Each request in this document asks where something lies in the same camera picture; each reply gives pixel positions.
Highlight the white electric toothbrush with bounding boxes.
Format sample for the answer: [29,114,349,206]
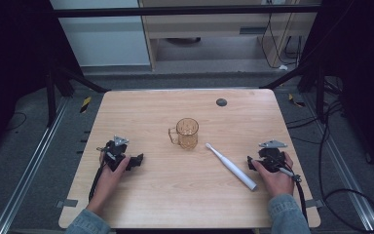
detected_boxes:
[205,142,259,192]

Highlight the black floor cable loop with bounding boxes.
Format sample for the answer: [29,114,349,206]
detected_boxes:
[318,100,374,234]

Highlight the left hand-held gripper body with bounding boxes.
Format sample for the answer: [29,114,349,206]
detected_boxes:
[96,135,131,173]

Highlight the amber glass cup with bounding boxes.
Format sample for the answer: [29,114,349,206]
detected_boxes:
[168,117,200,151]

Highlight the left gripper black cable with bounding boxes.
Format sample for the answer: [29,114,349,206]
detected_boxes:
[88,161,107,203]

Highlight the white cabinet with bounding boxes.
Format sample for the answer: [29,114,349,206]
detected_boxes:
[49,0,152,67]

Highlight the yellow black striped tape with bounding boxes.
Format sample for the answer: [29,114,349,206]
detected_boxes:
[287,93,306,108]
[79,96,93,114]

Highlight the light wooden desk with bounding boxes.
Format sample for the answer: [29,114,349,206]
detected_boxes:
[137,0,319,72]

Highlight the grey tape strip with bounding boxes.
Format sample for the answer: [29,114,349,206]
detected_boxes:
[305,198,324,210]
[56,198,79,209]

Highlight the person's right hand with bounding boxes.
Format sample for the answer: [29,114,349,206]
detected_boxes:
[250,151,296,199]

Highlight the black horizontal frame bar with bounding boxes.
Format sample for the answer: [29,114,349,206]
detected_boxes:
[47,4,320,20]

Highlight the metal floor rail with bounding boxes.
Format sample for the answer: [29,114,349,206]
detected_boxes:
[0,97,70,234]
[303,94,374,234]

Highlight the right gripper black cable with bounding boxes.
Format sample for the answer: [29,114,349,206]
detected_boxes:
[278,166,309,223]

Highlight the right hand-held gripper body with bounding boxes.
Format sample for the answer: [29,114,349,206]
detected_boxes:
[254,139,288,174]

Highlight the black stand legs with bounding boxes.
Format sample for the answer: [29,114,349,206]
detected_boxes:
[45,64,110,129]
[259,62,342,125]

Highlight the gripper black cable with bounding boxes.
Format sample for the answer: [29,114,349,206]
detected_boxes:
[278,166,309,223]
[88,161,107,203]

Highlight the person's left hand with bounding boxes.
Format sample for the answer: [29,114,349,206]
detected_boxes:
[87,152,131,216]

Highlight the black hanging cables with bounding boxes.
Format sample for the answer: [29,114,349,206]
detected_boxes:
[260,0,304,70]

